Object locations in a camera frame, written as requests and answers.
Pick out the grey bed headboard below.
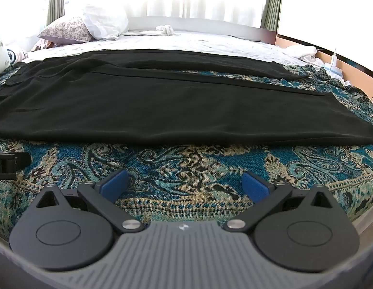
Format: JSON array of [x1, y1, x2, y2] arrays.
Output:
[[126, 16, 279, 42]]

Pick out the floral pillow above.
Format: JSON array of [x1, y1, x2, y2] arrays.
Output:
[[38, 16, 94, 44]]

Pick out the white pillow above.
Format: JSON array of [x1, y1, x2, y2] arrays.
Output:
[[81, 4, 129, 41]]

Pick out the teal paisley blanket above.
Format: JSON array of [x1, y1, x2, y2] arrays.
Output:
[[0, 63, 373, 233]]

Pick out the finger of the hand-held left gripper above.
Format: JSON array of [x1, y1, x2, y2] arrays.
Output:
[[14, 152, 31, 167]]

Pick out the white printed cushion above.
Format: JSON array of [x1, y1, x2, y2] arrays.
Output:
[[0, 30, 11, 78]]

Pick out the wooden wall panel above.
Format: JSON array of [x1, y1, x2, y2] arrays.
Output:
[[277, 34, 373, 77]]

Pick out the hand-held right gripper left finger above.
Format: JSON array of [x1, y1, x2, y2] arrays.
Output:
[[34, 169, 145, 234]]

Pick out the printed white cloth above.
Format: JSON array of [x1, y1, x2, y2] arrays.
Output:
[[6, 46, 29, 64]]

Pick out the black pants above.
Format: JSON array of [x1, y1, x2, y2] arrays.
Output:
[[0, 50, 373, 145]]

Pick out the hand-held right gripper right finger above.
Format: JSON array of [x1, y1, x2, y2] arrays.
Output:
[[223, 171, 338, 234]]

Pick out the white sheer curtain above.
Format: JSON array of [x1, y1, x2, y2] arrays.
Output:
[[63, 0, 272, 28]]

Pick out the white bed sheet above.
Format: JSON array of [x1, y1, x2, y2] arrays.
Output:
[[24, 30, 323, 73]]

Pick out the green curtain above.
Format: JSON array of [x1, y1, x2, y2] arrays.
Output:
[[46, 0, 65, 26], [261, 0, 283, 32]]

